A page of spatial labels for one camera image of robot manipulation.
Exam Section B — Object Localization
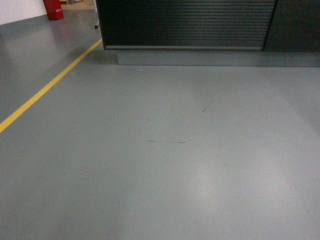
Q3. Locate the red fire extinguisher box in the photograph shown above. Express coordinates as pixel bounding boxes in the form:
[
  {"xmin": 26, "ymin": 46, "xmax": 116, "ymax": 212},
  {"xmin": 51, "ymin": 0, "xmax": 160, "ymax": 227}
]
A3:
[{"xmin": 43, "ymin": 0, "xmax": 64, "ymax": 21}]

